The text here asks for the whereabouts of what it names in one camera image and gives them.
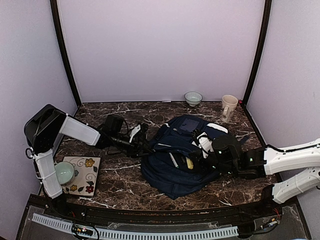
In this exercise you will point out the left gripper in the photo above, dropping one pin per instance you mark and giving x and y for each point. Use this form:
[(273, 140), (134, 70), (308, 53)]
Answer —
[(139, 146)]

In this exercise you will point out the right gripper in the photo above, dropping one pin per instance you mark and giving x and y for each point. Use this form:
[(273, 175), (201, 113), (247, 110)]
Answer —
[(200, 149)]

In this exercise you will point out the navy blue student backpack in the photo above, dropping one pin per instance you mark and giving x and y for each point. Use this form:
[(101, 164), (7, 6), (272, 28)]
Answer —
[(175, 136)]

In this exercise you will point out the yellow highlighter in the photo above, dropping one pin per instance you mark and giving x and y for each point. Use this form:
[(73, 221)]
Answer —
[(189, 163)]

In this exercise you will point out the white green pen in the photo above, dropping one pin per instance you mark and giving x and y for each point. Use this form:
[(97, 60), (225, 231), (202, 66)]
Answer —
[(173, 160)]

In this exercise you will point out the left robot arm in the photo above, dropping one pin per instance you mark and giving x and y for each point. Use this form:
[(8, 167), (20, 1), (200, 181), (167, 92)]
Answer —
[(47, 129)]

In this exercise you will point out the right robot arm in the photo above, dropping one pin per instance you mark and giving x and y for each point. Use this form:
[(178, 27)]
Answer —
[(269, 160)]

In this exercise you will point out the cream ceramic mug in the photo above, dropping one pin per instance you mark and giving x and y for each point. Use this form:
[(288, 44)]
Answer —
[(229, 104)]

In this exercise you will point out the floral square plate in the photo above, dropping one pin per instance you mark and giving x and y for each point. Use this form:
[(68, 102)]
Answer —
[(85, 175)]

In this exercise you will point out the small green bowl at back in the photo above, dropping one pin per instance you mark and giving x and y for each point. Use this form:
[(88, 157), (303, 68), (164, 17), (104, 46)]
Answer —
[(193, 98)]

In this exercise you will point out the green bowl on plate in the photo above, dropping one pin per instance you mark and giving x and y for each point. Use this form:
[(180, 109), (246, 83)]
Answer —
[(65, 172)]

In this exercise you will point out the small circuit board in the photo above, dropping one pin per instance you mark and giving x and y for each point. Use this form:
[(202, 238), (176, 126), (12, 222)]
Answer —
[(81, 230)]

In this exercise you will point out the black front rail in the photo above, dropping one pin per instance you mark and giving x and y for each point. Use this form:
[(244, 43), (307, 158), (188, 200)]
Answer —
[(88, 209)]

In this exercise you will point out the white slotted cable duct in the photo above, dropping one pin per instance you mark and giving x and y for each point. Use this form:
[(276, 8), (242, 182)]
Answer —
[(136, 232)]

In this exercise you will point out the right black frame post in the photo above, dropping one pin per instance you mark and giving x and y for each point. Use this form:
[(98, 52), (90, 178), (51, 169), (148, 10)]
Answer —
[(259, 51)]

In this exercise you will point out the black frame post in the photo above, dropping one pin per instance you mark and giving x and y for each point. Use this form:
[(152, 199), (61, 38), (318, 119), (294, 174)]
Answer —
[(63, 51), (259, 51)]

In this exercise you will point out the left black frame post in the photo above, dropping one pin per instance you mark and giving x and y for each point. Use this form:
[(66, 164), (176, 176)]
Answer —
[(63, 51)]

